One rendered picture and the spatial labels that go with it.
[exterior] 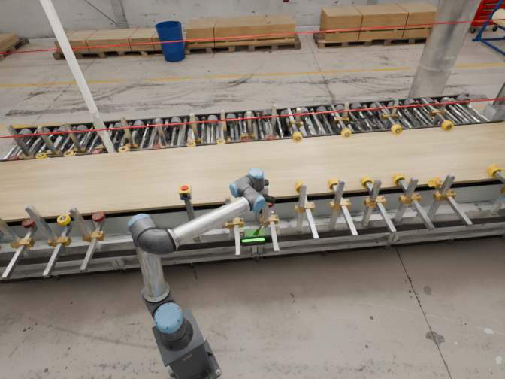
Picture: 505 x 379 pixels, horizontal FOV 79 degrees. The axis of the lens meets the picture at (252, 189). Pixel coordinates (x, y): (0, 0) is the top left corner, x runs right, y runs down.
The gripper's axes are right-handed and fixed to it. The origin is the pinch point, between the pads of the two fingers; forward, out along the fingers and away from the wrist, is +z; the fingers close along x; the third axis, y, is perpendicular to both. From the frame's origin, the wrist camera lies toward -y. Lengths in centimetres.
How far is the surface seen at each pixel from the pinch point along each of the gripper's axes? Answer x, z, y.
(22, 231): -28, 29, 183
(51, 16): -102, -99, 129
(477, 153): -57, 11, -189
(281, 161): -67, 11, -24
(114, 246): -8, 31, 109
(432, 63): -293, 32, -281
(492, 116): -130, 24, -258
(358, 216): -23, 39, -82
